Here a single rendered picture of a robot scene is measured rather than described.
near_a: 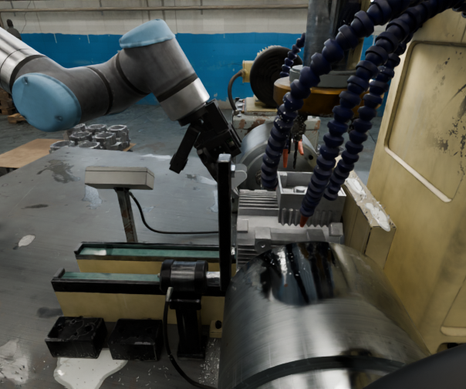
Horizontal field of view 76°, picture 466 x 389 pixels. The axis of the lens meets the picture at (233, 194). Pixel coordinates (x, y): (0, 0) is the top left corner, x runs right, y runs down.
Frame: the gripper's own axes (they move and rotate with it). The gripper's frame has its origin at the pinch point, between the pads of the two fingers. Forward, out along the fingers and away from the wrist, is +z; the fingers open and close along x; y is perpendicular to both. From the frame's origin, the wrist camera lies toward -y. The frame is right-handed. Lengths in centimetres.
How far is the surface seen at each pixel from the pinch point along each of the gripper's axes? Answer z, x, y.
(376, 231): 7.2, -20.9, 22.8
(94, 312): 6.3, -13.1, -40.4
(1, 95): -159, 491, -421
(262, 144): -1.9, 15.3, 9.4
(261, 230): 3.9, -13.0, 4.8
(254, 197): 0.6, -5.9, 5.2
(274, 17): -21, 546, 69
